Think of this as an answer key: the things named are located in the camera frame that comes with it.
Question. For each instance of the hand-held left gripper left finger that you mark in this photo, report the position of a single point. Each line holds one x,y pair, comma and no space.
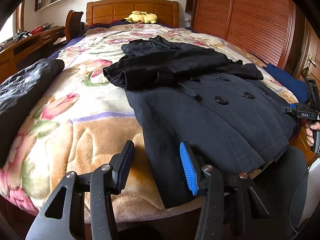
125,170

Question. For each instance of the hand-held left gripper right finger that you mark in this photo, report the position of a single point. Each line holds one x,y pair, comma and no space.
190,175

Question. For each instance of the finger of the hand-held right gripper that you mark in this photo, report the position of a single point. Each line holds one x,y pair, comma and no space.
293,105
291,110

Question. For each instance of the black trench coat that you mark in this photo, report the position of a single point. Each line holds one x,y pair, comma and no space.
200,120

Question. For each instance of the person's right hand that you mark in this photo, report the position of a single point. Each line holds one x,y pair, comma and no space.
310,135

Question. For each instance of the blue cloth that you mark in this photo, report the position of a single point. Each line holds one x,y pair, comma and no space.
287,82

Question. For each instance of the floral blanket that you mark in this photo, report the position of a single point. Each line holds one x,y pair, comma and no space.
87,120

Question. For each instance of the wooden door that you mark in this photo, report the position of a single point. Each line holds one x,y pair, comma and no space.
311,45

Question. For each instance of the wooden louvered wardrobe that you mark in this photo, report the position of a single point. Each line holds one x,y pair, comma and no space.
250,17

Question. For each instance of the dark grey garment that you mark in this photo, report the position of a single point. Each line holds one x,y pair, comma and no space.
20,92

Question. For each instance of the yellow plush toy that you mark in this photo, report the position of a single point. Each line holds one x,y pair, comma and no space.
140,18

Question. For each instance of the wooden chair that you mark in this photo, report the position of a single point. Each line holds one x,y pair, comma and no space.
73,25

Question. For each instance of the wooden desk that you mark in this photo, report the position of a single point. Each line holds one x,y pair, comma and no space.
25,47

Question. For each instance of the wooden bed headboard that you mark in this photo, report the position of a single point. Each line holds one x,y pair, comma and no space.
112,11

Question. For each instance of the red basket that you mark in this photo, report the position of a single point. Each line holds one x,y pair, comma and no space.
37,30

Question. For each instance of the black hand-held device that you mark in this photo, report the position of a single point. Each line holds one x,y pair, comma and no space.
22,34

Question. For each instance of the wood framed window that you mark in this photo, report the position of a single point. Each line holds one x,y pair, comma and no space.
15,27

